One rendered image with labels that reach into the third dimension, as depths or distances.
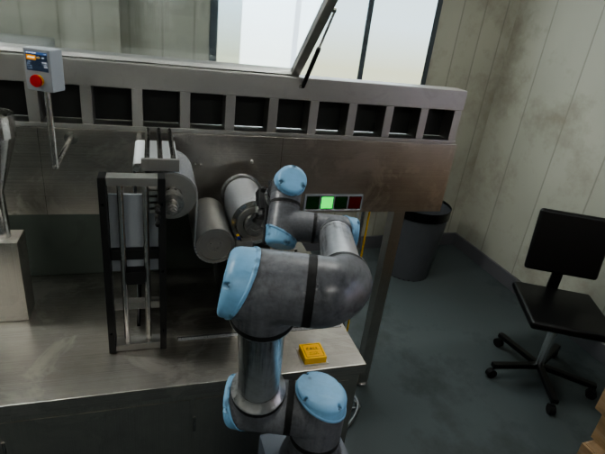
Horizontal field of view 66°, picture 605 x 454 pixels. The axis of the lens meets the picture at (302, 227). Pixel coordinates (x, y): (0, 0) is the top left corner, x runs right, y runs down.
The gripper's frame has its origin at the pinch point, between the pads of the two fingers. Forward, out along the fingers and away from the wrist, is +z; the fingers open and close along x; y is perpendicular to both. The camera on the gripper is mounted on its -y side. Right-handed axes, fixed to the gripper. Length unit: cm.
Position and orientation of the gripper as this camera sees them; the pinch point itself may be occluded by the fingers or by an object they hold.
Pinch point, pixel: (262, 224)
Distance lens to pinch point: 142.2
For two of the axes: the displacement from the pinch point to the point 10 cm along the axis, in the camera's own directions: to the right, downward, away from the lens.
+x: -9.5, 0.2, -3.0
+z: -2.9, 2.5, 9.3
